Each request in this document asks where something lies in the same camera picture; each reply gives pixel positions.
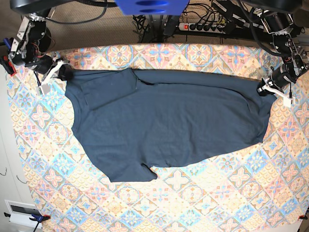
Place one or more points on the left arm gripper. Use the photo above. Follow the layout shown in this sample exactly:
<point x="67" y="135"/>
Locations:
<point x="275" y="82"/>

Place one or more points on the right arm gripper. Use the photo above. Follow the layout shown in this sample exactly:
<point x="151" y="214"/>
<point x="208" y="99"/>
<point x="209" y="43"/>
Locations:
<point x="44" y="67"/>

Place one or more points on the dark blue t-shirt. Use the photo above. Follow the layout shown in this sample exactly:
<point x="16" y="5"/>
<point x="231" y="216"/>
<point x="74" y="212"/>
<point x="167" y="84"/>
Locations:
<point x="131" y="120"/>

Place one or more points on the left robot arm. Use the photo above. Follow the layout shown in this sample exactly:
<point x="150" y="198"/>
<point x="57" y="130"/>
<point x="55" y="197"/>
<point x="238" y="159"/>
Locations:
<point x="280" y="27"/>

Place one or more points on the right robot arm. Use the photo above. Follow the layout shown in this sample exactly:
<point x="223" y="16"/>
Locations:
<point x="30" y="49"/>

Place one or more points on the white power strip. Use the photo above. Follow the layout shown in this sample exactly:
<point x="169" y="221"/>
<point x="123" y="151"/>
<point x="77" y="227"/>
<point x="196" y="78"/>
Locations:
<point x="213" y="28"/>

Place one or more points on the orange clamp lower right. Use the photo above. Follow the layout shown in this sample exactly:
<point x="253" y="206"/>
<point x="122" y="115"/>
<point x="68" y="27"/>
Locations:
<point x="303" y="217"/>

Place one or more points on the white floor vent box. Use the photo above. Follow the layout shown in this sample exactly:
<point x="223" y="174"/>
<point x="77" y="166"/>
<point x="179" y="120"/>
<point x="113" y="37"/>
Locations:
<point x="20" y="213"/>

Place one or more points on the blue clamp lower left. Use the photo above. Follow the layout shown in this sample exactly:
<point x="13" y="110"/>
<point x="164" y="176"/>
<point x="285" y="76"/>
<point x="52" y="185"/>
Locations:
<point x="36" y="218"/>

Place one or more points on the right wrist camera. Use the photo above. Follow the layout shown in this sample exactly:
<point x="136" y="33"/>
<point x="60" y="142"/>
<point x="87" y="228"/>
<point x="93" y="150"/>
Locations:
<point x="45" y="89"/>

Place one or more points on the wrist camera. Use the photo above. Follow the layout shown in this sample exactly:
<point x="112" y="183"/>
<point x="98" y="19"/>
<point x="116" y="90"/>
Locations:
<point x="288" y="101"/>
<point x="45" y="89"/>

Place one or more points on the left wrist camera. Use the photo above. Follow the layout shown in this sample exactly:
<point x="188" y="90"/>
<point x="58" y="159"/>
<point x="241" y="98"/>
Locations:
<point x="288" y="101"/>

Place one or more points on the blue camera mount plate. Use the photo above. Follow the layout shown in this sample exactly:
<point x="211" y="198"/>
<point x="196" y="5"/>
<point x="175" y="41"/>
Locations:
<point x="152" y="7"/>

